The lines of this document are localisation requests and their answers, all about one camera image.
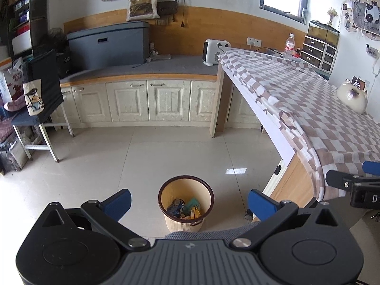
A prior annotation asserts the photo collage wall decoration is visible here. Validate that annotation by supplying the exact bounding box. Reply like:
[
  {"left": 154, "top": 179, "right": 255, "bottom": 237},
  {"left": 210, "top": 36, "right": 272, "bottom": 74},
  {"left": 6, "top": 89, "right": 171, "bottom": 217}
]
[{"left": 340, "top": 0, "right": 380, "bottom": 40}]

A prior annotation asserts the bright blue snack wrapper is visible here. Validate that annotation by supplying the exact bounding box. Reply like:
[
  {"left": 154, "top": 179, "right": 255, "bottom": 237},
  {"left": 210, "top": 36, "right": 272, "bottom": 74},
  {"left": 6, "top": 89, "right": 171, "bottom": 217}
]
[{"left": 167, "top": 199, "right": 185, "bottom": 217}]

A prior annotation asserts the grey storage bag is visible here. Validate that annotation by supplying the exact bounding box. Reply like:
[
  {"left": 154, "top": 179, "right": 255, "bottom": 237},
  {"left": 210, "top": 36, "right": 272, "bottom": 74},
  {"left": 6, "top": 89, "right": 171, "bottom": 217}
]
[{"left": 0, "top": 138, "right": 29, "bottom": 173}]

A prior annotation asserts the black hanging cord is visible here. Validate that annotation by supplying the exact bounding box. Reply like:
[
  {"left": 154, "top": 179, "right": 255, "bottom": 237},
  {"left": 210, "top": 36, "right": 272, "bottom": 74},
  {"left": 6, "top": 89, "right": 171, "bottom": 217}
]
[{"left": 180, "top": 0, "right": 188, "bottom": 28}]

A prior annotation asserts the black shopping bag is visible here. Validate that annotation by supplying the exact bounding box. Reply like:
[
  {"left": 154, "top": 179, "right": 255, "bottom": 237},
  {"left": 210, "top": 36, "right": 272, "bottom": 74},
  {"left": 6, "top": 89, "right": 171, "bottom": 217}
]
[{"left": 56, "top": 47, "right": 72, "bottom": 79}]

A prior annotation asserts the cartoon print tote bag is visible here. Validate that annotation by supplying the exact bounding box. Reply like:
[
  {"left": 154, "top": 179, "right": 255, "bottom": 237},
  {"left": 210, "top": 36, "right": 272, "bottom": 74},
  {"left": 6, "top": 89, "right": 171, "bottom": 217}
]
[{"left": 23, "top": 79, "right": 45, "bottom": 116}]

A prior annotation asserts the white kitchen base cabinet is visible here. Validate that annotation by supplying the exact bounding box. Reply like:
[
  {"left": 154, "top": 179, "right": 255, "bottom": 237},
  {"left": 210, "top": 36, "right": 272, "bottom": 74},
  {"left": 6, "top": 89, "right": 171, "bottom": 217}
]
[{"left": 49, "top": 73, "right": 263, "bottom": 131}]

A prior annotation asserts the black cloth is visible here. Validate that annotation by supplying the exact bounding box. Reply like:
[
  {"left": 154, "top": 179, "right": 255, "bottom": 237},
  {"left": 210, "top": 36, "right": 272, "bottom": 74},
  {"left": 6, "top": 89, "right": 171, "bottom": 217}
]
[{"left": 28, "top": 49, "right": 64, "bottom": 122}]

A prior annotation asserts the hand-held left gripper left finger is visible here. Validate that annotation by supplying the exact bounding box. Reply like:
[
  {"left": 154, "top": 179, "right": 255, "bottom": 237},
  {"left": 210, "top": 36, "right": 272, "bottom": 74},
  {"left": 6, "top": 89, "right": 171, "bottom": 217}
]
[{"left": 40, "top": 188, "right": 150, "bottom": 251}]

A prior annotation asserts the white paper bag red print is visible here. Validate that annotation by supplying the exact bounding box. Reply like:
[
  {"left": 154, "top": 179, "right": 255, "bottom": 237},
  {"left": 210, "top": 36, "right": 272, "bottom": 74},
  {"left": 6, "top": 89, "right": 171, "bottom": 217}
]
[{"left": 0, "top": 58, "right": 27, "bottom": 103}]

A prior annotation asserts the grey storage box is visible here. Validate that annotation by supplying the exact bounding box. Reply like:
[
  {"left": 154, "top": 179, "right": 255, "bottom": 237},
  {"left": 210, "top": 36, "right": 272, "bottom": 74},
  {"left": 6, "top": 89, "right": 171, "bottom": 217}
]
[{"left": 67, "top": 21, "right": 150, "bottom": 71}]

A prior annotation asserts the small brown handbag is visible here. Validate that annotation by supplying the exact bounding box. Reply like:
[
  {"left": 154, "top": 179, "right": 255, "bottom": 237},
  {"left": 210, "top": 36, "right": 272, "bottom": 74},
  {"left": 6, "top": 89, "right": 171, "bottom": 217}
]
[{"left": 157, "top": 1, "right": 179, "bottom": 17}]

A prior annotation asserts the clear water bottle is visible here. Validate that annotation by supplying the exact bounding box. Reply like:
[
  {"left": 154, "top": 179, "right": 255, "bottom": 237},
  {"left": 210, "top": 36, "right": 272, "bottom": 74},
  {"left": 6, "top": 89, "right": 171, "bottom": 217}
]
[{"left": 283, "top": 33, "right": 296, "bottom": 61}]

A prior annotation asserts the glass fish tank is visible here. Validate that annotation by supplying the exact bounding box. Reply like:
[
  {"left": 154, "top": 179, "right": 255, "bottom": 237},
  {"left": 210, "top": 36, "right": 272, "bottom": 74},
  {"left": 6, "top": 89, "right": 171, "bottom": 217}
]
[{"left": 307, "top": 21, "right": 340, "bottom": 48}]

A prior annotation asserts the printed canvas tote bag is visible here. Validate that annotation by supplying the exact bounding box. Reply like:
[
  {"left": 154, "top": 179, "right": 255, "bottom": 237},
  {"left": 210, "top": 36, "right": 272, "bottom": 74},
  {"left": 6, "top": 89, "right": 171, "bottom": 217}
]
[{"left": 126, "top": 0, "right": 161, "bottom": 22}]

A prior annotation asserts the white cable bundle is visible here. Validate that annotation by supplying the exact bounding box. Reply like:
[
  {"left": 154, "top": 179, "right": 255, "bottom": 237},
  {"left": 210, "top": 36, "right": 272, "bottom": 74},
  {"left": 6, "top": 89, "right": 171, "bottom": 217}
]
[{"left": 147, "top": 43, "right": 172, "bottom": 63}]

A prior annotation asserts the white fan heater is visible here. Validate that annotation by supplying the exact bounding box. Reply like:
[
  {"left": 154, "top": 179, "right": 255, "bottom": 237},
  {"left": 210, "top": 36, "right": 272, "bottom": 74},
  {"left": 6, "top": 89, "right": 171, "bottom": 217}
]
[{"left": 203, "top": 38, "right": 231, "bottom": 66}]

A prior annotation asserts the pink cloth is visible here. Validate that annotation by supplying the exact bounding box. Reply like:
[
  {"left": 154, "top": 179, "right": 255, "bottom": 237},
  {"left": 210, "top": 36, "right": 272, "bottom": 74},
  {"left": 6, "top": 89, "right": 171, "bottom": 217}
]
[{"left": 3, "top": 99, "right": 27, "bottom": 112}]

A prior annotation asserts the beige bin with dark rim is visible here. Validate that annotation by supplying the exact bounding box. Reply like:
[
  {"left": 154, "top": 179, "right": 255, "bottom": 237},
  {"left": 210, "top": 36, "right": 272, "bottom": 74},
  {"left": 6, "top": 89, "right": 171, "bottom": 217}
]
[{"left": 158, "top": 176, "right": 215, "bottom": 233}]

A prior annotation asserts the black storage shelf with boxes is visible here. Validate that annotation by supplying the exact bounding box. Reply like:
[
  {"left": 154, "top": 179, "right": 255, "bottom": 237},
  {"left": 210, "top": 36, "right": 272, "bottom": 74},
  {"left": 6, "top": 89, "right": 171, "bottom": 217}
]
[{"left": 0, "top": 0, "right": 49, "bottom": 61}]

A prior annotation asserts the brown checkered tablecloth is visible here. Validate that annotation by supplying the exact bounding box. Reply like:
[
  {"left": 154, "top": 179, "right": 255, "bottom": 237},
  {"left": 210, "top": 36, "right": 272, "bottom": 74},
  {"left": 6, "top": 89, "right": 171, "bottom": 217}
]
[{"left": 218, "top": 47, "right": 380, "bottom": 202}]

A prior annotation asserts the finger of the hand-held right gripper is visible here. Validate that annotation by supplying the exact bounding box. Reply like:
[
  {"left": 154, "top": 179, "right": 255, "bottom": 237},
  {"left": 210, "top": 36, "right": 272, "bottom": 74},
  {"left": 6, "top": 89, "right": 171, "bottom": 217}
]
[
  {"left": 363, "top": 161, "right": 380, "bottom": 176},
  {"left": 326, "top": 170, "right": 361, "bottom": 197}
]

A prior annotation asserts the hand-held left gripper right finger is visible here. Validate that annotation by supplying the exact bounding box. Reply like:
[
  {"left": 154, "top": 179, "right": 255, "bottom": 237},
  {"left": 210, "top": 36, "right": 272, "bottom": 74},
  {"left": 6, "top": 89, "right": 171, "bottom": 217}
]
[{"left": 230, "top": 189, "right": 342, "bottom": 249}]

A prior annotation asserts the green packet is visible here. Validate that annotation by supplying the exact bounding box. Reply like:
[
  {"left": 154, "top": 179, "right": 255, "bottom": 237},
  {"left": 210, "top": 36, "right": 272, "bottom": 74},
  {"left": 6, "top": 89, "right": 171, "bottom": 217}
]
[{"left": 183, "top": 197, "right": 202, "bottom": 214}]

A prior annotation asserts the dark dried plant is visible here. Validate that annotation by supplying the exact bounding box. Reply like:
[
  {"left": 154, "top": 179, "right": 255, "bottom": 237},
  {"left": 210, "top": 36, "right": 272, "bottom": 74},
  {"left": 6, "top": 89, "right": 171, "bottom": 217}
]
[{"left": 49, "top": 28, "right": 67, "bottom": 48}]

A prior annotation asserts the white desktop drawer organizer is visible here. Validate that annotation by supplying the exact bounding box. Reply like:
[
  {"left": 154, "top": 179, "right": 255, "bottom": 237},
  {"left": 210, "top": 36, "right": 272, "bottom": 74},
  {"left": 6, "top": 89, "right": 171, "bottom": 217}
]
[{"left": 300, "top": 34, "right": 338, "bottom": 72}]

